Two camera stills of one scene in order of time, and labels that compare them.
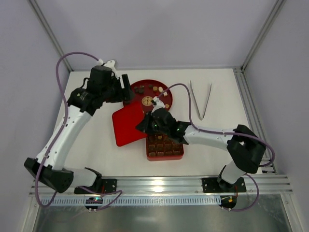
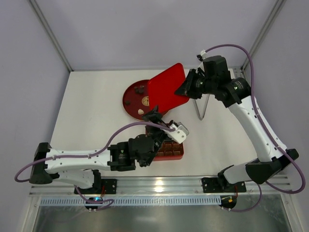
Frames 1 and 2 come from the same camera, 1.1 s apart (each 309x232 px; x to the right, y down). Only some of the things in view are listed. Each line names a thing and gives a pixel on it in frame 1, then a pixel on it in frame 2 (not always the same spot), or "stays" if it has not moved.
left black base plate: (106, 185) stays
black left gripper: (126, 86) -> (157, 129)
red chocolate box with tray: (160, 147) stays
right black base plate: (211, 185) stays
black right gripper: (147, 124) -> (191, 84)
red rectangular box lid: (125, 121) -> (162, 88)
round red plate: (145, 91) stays
